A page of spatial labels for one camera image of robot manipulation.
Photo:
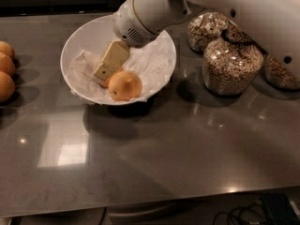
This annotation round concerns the right glass cereal jar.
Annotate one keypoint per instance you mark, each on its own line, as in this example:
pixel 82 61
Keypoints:
pixel 278 75

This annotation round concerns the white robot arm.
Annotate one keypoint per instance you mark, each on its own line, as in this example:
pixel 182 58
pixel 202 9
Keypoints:
pixel 273 24

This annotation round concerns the front glass cereal jar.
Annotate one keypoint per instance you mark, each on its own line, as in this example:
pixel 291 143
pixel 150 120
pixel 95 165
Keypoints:
pixel 231 62

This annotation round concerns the glass cereal jar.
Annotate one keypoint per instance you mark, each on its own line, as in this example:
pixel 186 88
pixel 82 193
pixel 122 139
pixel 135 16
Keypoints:
pixel 231 62
pixel 278 75
pixel 204 28

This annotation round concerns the black power adapter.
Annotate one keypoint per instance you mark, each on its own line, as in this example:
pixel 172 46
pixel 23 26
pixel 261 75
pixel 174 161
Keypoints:
pixel 279 210

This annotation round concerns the orange at bowl front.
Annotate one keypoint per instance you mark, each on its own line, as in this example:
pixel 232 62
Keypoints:
pixel 124 86

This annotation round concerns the white bowl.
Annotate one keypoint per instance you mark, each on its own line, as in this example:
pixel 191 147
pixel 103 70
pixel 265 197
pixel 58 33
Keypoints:
pixel 92 35

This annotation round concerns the orange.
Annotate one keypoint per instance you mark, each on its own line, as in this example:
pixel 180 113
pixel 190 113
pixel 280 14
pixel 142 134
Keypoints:
pixel 7 49
pixel 7 87
pixel 6 64
pixel 124 86
pixel 108 81

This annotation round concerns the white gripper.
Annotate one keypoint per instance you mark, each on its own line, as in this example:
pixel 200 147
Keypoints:
pixel 128 22

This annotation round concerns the left glass cereal jar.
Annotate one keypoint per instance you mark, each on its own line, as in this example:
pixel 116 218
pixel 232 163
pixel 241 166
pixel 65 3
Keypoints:
pixel 204 28

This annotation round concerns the white paper napkin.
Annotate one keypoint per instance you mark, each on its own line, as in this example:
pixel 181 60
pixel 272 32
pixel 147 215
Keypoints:
pixel 154 64

